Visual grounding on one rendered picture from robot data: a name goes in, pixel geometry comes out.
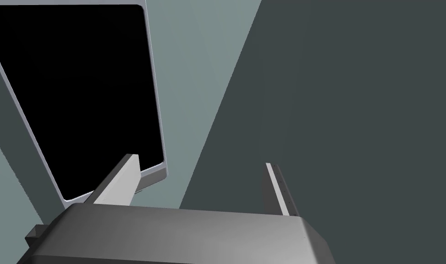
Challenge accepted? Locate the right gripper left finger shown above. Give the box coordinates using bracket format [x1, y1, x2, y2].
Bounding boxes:
[83, 154, 142, 207]

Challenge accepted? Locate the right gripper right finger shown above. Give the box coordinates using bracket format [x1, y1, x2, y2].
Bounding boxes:
[261, 162, 300, 217]

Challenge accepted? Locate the black screen with grey frame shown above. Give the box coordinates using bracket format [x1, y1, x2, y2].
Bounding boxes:
[0, 0, 169, 203]

